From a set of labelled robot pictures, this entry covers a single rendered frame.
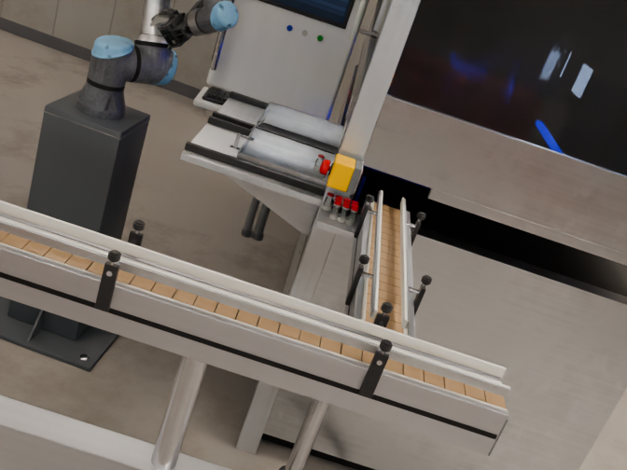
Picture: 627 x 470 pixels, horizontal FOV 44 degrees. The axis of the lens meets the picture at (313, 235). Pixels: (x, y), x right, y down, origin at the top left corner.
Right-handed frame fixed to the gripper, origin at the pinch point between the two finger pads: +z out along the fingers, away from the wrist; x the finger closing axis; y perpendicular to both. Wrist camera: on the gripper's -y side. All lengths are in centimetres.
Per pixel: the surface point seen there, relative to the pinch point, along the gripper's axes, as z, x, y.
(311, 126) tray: -11, 56, -19
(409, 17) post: -84, 16, -6
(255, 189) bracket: -36, 41, 28
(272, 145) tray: -25.2, 41.4, 7.7
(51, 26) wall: 325, 33, -130
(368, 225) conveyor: -79, 47, 34
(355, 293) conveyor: -99, 39, 61
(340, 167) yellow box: -70, 36, 25
